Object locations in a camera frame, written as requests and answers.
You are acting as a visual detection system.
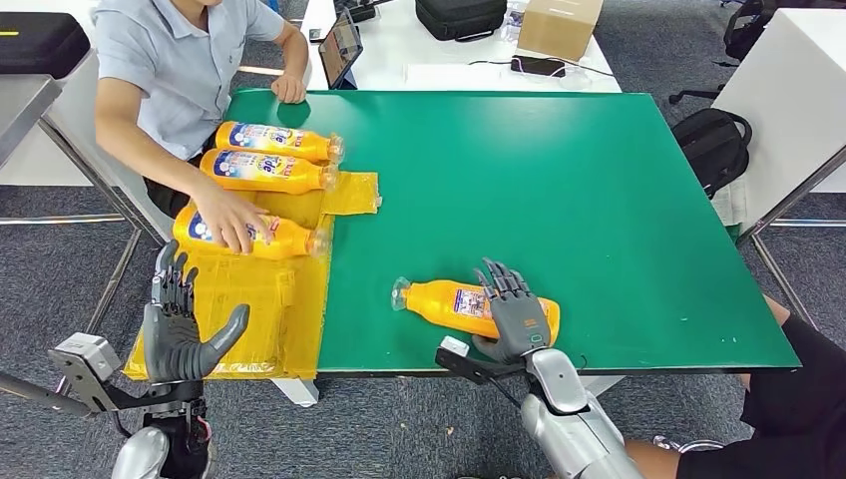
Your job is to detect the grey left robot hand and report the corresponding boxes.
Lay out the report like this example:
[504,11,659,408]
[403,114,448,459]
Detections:
[142,239,251,385]

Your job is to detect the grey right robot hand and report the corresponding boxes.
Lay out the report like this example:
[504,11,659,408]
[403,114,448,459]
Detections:
[471,257,553,365]

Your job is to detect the person's right hand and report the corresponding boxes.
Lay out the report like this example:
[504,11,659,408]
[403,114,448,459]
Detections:
[192,188,272,255]

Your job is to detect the person's left hand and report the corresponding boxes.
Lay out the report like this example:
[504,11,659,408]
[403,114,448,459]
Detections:
[270,72,307,105]

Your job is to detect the orange detergent bottle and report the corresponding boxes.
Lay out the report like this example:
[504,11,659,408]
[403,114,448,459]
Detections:
[214,121,345,165]
[199,148,340,197]
[172,205,332,261]
[390,275,562,347]

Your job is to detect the tablet on stand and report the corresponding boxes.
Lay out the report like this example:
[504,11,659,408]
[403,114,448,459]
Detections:
[318,7,365,91]

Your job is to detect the yellow taped cardboard mat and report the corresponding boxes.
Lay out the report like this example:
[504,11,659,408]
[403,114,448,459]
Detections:
[123,170,383,383]

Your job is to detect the person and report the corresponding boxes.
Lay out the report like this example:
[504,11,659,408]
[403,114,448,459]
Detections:
[92,0,310,255]
[621,293,846,479]

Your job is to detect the white side table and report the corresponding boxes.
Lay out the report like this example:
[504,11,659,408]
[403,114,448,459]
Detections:
[0,0,181,247]

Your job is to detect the black soft equipment bag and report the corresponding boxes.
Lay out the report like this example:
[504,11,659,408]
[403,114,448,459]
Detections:
[414,0,509,42]

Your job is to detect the clear plastic bag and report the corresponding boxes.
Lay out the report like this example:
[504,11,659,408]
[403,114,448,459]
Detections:
[500,6,527,44]

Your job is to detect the folded newspaper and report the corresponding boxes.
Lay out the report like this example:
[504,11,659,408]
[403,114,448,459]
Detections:
[712,175,750,228]

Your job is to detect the black smartphone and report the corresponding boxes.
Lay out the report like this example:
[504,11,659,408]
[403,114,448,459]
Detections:
[510,55,568,79]

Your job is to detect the black hard carry case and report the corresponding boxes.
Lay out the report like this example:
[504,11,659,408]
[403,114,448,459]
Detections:
[0,11,93,77]

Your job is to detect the black backpack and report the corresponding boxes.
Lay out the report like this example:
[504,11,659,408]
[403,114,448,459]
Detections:
[671,108,755,200]

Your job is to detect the brown cardboard box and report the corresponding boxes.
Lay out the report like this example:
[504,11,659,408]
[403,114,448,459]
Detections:
[516,0,606,63]

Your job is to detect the white desk metal legs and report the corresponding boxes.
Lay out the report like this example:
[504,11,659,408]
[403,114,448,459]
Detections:
[712,7,846,244]

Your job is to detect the black office chair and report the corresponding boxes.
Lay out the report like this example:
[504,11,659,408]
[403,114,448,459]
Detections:
[668,0,784,105]

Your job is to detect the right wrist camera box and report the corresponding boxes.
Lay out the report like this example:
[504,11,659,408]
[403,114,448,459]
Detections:
[434,335,530,387]

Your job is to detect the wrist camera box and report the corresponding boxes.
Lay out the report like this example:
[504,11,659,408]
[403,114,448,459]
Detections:
[47,332,154,414]
[434,335,530,387]

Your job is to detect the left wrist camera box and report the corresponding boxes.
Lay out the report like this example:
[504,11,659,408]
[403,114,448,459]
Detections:
[47,332,154,414]

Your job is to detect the grey metal frame table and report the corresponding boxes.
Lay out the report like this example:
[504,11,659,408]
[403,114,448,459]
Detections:
[0,74,167,418]

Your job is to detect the thin charging cable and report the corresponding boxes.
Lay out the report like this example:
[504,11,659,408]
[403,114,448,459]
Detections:
[469,53,616,78]

